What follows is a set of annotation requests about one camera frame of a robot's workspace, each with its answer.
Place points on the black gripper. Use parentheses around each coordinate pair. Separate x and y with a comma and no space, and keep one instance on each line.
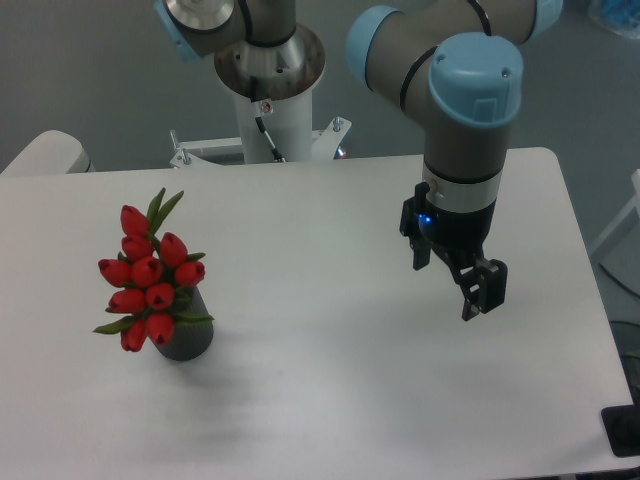
(457,239)

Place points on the red tulip bouquet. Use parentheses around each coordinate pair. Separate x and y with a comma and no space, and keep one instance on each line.
(152,275)

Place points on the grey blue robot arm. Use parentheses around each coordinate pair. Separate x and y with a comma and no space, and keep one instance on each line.
(454,68)

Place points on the dark grey ribbed vase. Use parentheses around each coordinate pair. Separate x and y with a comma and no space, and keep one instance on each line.
(190,339)

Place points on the black box at table edge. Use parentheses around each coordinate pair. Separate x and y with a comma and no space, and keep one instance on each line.
(622,429)

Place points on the clear bag with blue items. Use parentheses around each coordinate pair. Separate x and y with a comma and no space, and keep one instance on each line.
(618,16)

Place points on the white chair backrest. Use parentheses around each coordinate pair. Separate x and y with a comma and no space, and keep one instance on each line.
(51,153)

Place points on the white furniture frame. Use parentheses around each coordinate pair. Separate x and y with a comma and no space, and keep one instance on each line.
(619,227)

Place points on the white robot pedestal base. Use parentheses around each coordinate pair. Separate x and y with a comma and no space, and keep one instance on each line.
(270,131)

